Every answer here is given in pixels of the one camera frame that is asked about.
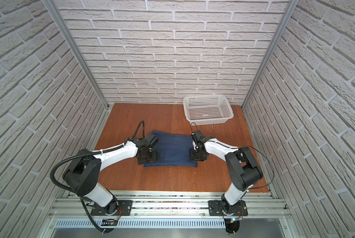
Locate right aluminium corner post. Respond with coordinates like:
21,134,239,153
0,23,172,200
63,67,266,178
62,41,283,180
241,0,299,109

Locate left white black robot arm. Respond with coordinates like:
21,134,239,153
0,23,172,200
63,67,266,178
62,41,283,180
62,133,160,215

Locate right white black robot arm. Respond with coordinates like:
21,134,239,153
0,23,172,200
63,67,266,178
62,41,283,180
189,137,263,214

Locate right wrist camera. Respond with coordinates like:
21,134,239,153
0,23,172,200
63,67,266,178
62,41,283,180
191,130,206,150

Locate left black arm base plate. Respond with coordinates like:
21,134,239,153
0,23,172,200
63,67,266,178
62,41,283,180
91,200,133,216

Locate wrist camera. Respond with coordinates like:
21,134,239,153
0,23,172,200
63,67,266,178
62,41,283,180
191,130,206,150
144,133,158,150

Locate right thin black cable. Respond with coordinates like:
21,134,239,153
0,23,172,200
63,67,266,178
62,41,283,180
189,121,276,190

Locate aluminium corner post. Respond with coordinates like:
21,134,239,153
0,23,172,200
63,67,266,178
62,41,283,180
43,0,110,110
241,0,299,109

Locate left aluminium corner post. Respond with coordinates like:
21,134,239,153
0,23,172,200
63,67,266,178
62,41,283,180
43,0,110,110

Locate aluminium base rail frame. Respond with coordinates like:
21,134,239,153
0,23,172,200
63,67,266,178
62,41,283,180
48,191,292,229

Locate dark blue denim trousers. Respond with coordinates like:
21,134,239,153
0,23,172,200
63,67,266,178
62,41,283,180
144,131,197,168

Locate white plastic laundry basket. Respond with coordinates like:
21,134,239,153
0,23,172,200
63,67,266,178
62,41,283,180
183,95,234,126

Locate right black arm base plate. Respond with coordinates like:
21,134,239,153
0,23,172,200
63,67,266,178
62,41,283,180
208,200,248,218

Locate left black corrugated cable hose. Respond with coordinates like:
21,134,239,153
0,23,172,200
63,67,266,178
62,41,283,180
49,120,146,233

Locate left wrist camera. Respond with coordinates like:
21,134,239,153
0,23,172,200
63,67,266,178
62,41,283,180
144,133,158,150

